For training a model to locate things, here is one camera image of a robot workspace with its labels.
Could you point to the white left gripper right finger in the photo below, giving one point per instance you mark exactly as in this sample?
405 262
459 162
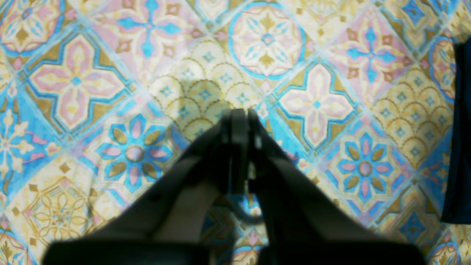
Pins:
303 225

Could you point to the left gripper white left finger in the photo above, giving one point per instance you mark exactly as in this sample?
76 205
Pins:
162 227

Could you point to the blue long-sleeve T-shirt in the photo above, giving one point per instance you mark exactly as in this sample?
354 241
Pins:
457 204

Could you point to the patterned tile tablecloth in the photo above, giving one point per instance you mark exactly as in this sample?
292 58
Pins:
100 97

